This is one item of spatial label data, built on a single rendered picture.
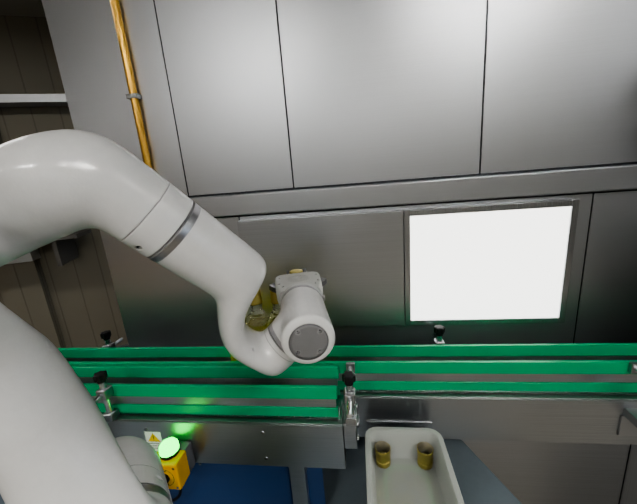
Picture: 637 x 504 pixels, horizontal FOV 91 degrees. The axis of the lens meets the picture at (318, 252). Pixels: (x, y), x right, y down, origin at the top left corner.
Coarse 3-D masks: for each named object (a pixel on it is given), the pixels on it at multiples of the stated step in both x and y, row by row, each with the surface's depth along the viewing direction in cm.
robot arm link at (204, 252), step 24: (192, 216) 37; (192, 240) 37; (216, 240) 39; (240, 240) 43; (168, 264) 38; (192, 264) 38; (216, 264) 39; (240, 264) 41; (264, 264) 45; (216, 288) 41; (240, 288) 42; (240, 312) 44; (240, 336) 46; (264, 336) 52; (240, 360) 48; (264, 360) 50; (288, 360) 52
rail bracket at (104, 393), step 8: (96, 376) 74; (104, 376) 75; (104, 384) 76; (96, 392) 75; (104, 392) 75; (112, 392) 78; (96, 400) 74; (104, 400) 76; (112, 408) 78; (104, 416) 77; (112, 416) 77
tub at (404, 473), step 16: (368, 432) 73; (384, 432) 73; (400, 432) 73; (416, 432) 72; (432, 432) 72; (368, 448) 69; (400, 448) 73; (416, 448) 73; (368, 464) 65; (400, 464) 72; (416, 464) 72; (448, 464) 64; (368, 480) 62; (384, 480) 69; (400, 480) 68; (416, 480) 68; (432, 480) 68; (448, 480) 62; (368, 496) 59; (384, 496) 65; (400, 496) 65; (416, 496) 65; (432, 496) 65; (448, 496) 61
